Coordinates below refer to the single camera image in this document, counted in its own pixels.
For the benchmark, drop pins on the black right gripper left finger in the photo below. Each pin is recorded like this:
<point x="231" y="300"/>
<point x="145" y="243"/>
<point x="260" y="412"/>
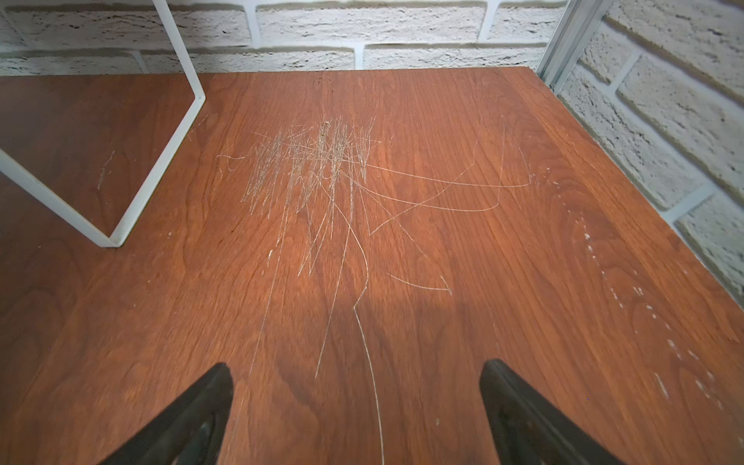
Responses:
<point x="190" y="430"/>

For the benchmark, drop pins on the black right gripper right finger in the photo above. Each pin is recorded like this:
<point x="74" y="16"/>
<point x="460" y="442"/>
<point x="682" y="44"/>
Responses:
<point x="527" y="429"/>

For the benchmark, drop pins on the aluminium corner post right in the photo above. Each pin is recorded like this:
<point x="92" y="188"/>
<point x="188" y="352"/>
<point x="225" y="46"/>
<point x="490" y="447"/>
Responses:
<point x="578" y="23"/>

